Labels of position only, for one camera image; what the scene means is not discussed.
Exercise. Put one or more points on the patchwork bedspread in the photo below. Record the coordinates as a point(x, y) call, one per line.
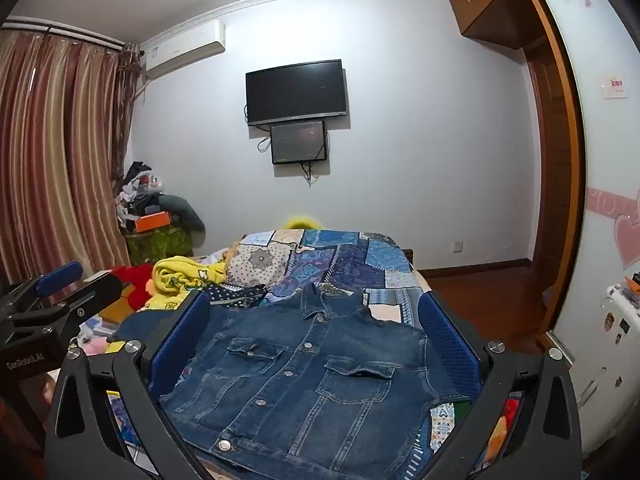
point(350, 260)

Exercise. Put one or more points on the white cabinet with stickers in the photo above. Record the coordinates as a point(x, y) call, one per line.
point(607, 360)

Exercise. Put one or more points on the navy patterned cloth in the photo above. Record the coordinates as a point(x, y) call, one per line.
point(235, 294)

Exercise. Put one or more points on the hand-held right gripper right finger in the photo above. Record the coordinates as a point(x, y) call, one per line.
point(450, 345)

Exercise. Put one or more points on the wooden overhead cabinet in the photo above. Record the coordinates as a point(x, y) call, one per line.
point(485, 10)

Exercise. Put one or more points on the blue denim jeans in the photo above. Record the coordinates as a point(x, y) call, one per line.
point(300, 360)

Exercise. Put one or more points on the white air conditioner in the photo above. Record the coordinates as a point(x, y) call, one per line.
point(185, 52)

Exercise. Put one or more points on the curtain rail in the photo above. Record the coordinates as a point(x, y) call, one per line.
point(65, 32)

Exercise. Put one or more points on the orange box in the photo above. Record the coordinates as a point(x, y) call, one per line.
point(152, 222)

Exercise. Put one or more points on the green patterned cloth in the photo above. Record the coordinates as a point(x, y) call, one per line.
point(160, 245)

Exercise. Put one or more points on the small black monitor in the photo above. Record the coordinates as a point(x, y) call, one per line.
point(298, 142)

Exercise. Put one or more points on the red label notice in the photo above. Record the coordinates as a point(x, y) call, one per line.
point(615, 87)

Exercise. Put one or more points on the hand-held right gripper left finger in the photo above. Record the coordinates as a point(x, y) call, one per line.
point(180, 345)

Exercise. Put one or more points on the striped curtain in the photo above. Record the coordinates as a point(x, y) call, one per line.
point(60, 160)

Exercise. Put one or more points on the yellow printed blanket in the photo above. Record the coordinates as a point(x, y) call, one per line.
point(175, 272)

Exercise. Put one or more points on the red cloth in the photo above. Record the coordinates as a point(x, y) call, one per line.
point(135, 285)

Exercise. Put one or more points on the wooden door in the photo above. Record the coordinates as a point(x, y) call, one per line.
point(550, 185)

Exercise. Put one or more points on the white wall socket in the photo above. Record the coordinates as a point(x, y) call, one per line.
point(456, 246)

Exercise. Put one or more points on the black wall television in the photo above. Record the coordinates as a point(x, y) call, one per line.
point(295, 92)

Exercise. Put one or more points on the pink heart decoration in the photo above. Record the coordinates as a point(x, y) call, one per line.
point(627, 240)

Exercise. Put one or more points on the yellow plush toy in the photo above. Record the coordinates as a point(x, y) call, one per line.
point(301, 224)

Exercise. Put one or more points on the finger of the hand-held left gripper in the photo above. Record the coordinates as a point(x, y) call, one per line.
point(95, 295)
point(60, 280)

